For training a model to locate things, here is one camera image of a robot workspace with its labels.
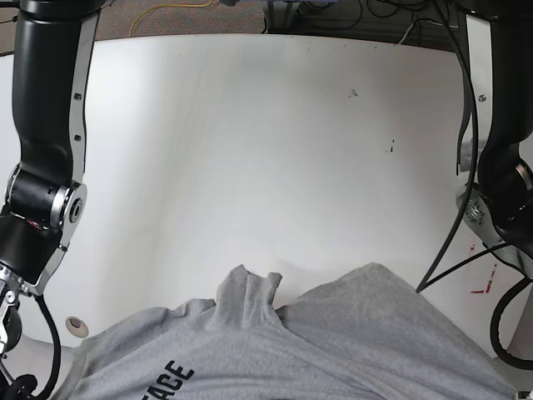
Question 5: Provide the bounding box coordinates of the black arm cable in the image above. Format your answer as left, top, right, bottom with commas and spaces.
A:
0, 291, 63, 400
416, 0, 533, 372

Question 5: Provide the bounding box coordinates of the yellow cable on floor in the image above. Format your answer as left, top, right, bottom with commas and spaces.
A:
129, 0, 216, 38

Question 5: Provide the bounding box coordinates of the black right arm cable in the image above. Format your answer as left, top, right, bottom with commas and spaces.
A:
0, 291, 63, 400

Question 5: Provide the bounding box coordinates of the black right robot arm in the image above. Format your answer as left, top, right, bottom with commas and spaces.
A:
1, 1, 105, 399

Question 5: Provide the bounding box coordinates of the left table cable grommet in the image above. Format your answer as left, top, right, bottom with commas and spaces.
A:
65, 317, 89, 338

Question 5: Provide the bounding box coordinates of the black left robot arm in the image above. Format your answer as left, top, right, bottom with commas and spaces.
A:
455, 1, 532, 277

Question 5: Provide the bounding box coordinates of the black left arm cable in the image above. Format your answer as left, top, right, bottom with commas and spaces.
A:
416, 0, 533, 372

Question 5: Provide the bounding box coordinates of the grey T-shirt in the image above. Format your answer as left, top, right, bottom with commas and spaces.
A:
55, 263, 516, 399

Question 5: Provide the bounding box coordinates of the red tape rectangle marking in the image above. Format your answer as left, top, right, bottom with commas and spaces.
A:
466, 253, 499, 294

